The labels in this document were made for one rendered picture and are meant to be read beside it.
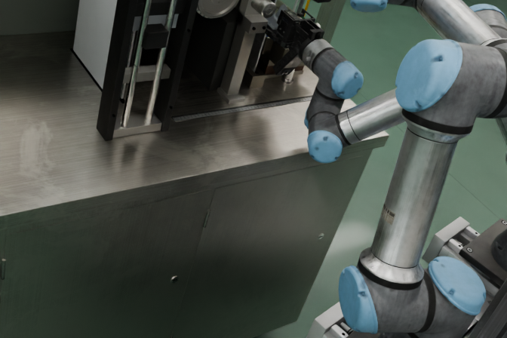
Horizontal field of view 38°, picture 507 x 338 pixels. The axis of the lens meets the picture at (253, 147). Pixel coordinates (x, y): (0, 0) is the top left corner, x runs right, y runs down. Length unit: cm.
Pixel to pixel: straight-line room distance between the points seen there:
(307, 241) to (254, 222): 28
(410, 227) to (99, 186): 64
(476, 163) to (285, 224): 202
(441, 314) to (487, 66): 46
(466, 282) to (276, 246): 79
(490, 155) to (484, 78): 284
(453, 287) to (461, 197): 223
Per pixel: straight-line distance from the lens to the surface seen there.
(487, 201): 365
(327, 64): 170
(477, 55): 120
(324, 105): 171
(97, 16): 180
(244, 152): 173
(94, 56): 184
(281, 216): 197
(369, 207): 324
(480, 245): 191
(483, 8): 171
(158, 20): 157
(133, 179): 157
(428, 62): 116
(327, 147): 161
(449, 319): 140
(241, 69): 186
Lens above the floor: 190
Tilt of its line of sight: 35 degrees down
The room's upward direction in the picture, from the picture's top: 18 degrees clockwise
